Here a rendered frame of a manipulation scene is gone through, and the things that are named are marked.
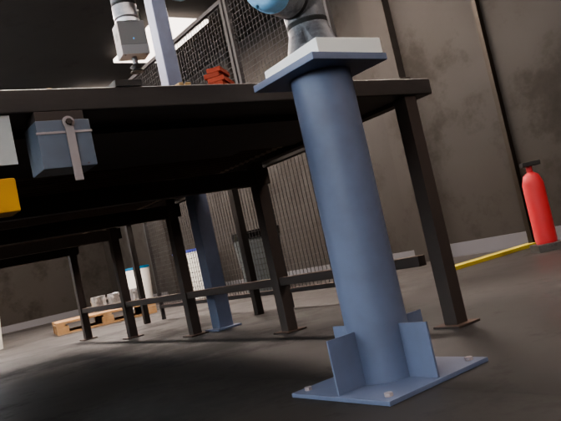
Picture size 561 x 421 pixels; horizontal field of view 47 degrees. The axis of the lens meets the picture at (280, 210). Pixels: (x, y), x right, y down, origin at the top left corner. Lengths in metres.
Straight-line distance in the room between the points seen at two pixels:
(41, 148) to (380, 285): 0.91
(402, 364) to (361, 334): 0.13
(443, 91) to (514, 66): 0.71
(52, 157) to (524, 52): 4.42
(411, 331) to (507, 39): 4.15
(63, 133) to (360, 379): 0.98
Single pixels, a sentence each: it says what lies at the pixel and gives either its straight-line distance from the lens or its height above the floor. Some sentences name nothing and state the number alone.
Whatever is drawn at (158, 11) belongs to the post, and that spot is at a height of 2.04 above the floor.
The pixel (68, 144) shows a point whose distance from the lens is 1.67.
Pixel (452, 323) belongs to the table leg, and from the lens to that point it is 2.44.
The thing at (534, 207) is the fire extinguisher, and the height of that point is 0.31.
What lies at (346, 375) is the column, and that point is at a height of 0.05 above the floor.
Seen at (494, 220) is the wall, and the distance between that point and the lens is 5.78.
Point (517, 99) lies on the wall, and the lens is 5.57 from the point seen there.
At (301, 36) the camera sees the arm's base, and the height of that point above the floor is 0.95.
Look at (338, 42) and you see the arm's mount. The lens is 1.74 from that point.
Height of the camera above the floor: 0.41
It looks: 3 degrees up
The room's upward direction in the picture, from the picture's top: 12 degrees counter-clockwise
